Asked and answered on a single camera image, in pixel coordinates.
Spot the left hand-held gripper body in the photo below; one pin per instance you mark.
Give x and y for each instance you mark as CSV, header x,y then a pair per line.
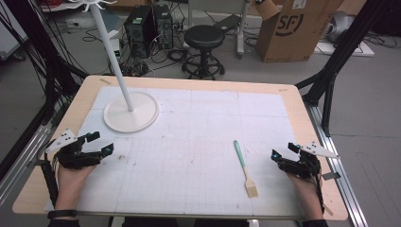
x,y
72,155

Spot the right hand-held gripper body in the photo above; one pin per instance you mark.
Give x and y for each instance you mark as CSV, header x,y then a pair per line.
x,y
303,164

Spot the person's left hand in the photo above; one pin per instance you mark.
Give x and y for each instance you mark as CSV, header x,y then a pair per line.
x,y
73,184

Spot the person's right hand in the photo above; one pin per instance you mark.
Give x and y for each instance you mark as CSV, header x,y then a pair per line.
x,y
305,194

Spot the grey tape piece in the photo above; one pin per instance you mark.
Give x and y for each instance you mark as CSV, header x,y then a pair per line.
x,y
331,176

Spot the white pole stand with round base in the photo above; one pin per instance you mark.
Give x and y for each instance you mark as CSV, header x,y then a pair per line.
x,y
130,110

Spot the beige tape strip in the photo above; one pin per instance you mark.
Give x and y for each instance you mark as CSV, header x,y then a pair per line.
x,y
328,209
105,81

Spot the black wristband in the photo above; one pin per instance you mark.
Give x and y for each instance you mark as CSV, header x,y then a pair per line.
x,y
61,214

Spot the white gridded mat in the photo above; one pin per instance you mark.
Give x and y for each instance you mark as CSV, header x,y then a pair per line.
x,y
195,151

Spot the small white box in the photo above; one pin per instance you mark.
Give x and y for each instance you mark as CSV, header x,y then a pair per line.
x,y
116,47

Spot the white flat board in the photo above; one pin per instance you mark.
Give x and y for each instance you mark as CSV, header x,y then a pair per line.
x,y
345,48

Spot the black computer tower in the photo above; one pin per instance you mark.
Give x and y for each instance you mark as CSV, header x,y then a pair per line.
x,y
138,31
164,26

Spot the large cardboard box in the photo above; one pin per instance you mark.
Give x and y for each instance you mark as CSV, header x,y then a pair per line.
x,y
293,31

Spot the grey round appliance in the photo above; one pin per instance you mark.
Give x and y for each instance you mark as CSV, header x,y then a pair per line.
x,y
339,26

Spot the black round stool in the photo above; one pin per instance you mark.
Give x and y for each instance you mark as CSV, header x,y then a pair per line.
x,y
204,38

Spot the aluminium rail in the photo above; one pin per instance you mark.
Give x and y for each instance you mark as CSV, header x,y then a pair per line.
x,y
342,176
22,164

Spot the black metal frame stand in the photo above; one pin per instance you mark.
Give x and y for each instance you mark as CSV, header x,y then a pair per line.
x,y
41,47
340,56

